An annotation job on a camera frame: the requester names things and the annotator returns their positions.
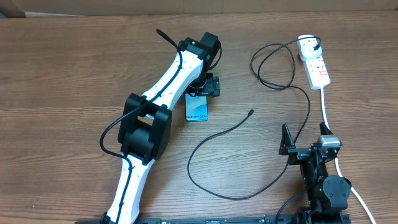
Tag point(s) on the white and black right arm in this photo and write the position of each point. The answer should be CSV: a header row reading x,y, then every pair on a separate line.
x,y
327,194

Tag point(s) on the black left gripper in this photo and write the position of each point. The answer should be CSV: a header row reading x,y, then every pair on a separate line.
x,y
212,86

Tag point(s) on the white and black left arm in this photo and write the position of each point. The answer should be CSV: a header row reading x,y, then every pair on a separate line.
x,y
145,126

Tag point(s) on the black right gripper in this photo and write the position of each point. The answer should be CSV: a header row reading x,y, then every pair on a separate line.
x,y
299,154

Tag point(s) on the white power strip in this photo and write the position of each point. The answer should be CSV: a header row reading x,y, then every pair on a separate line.
x,y
317,73

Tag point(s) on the white charger plug adapter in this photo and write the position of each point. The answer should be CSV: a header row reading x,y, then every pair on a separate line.
x,y
309,47

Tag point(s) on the Samsung Galaxy smartphone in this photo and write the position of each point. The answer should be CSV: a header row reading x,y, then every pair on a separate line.
x,y
196,108

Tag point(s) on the brown cardboard backdrop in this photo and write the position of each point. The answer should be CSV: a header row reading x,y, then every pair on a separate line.
x,y
18,8

